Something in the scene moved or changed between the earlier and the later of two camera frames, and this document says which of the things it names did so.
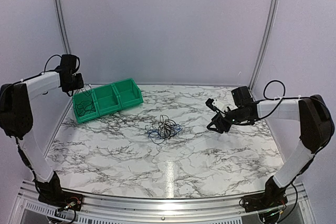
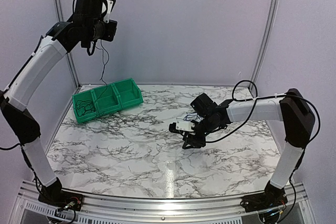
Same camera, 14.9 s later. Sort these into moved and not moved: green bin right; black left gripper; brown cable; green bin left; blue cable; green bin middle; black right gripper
Moved: brown cable; blue cable; black right gripper; black left gripper
Not moved: green bin left; green bin middle; green bin right
